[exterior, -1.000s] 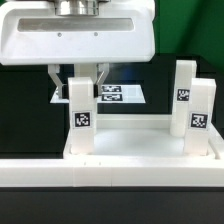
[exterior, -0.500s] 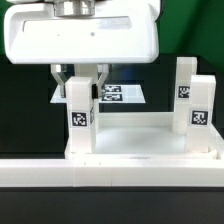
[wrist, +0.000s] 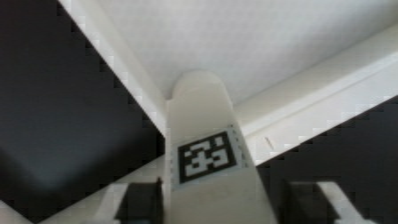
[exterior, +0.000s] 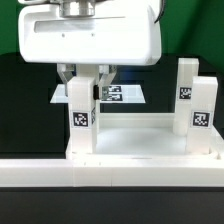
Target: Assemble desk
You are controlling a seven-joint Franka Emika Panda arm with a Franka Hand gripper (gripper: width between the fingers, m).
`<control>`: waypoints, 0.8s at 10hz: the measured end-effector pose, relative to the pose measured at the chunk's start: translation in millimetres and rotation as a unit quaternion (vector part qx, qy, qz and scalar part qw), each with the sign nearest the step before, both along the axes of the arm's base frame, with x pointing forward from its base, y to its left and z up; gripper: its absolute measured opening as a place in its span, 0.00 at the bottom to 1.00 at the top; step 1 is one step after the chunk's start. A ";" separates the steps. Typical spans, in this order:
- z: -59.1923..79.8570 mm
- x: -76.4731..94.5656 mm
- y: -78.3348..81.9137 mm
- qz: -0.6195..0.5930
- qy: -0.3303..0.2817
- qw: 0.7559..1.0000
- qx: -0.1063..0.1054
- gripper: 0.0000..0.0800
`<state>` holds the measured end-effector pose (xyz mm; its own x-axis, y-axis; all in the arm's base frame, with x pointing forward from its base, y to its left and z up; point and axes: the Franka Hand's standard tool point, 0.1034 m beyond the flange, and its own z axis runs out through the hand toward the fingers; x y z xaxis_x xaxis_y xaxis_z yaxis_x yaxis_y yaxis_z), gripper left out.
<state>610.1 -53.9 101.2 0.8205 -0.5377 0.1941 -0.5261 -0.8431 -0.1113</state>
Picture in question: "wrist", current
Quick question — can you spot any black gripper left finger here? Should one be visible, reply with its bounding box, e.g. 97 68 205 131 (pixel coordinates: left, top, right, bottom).
95 179 164 224

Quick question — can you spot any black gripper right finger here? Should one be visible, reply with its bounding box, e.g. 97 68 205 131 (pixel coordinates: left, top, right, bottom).
283 180 376 224

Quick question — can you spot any white desk leg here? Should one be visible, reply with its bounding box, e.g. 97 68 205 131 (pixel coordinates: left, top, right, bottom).
166 70 278 224

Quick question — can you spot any white desk top tray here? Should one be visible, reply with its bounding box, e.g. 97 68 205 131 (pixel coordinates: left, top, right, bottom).
56 0 398 134

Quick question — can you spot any white L-shaped fence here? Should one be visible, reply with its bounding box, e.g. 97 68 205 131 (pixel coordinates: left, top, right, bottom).
56 63 398 224

